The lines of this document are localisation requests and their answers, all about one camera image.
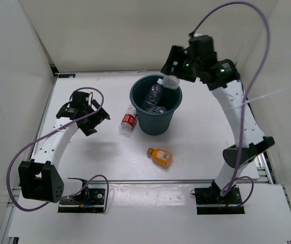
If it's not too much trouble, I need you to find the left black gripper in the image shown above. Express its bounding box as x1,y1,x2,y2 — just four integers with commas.
80,99,109,136

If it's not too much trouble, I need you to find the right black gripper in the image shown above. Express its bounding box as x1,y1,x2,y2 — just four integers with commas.
160,46,202,83

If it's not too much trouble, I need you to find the red label water bottle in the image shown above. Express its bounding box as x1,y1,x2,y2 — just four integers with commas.
119,104,137,137

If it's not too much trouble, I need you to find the white label clear bottle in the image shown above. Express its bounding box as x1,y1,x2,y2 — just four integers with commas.
142,76,180,112

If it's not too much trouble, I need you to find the blue label clear bottle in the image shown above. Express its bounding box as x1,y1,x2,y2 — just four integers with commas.
153,106,167,113

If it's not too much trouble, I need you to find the orange juice bottle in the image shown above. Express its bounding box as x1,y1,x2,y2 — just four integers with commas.
147,148,173,167

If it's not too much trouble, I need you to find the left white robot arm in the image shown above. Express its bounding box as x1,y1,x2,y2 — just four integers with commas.
18,99,110,203

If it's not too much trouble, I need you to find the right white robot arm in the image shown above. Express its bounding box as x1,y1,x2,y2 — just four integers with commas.
161,44,275,203

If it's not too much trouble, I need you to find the dark green plastic bin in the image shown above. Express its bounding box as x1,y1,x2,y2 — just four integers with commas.
130,75,183,136

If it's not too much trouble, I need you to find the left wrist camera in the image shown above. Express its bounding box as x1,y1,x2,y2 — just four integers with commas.
69,91,90,109

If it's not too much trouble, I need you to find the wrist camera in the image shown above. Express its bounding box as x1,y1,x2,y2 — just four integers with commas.
69,91,90,109
188,35,216,59

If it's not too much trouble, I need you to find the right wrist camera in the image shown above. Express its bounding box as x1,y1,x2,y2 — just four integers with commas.
188,35,216,59

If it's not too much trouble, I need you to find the aluminium table rail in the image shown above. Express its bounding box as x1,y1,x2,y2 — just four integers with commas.
64,178,216,185

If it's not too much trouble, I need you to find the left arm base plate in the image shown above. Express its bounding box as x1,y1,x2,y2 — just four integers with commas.
57,183,108,214

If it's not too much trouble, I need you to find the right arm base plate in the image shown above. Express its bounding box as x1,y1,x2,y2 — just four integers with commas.
190,187,245,215

